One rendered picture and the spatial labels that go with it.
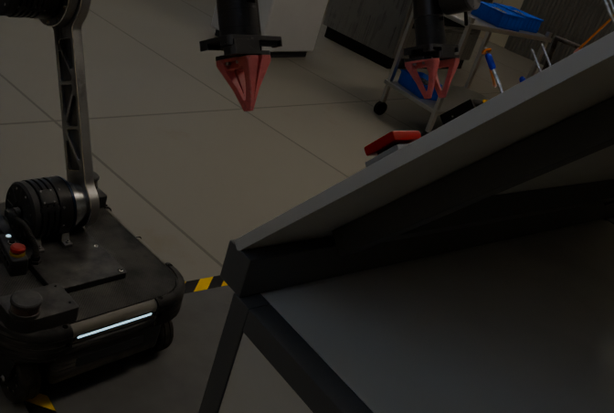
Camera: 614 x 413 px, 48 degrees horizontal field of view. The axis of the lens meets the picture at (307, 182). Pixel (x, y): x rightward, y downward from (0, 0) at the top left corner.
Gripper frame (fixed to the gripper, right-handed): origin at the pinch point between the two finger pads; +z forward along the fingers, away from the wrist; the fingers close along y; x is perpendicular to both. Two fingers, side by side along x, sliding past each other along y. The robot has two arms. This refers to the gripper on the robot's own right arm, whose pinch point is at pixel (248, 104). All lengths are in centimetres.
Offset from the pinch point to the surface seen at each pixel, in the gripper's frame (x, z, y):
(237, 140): 199, 8, 178
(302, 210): -12.3, 14.1, -4.2
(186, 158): 188, 14, 136
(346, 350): -11.0, 34.7, 3.2
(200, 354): 92, 68, 57
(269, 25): 285, -72, 301
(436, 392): -21.3, 40.6, 8.5
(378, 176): -25.3, 10.0, -5.4
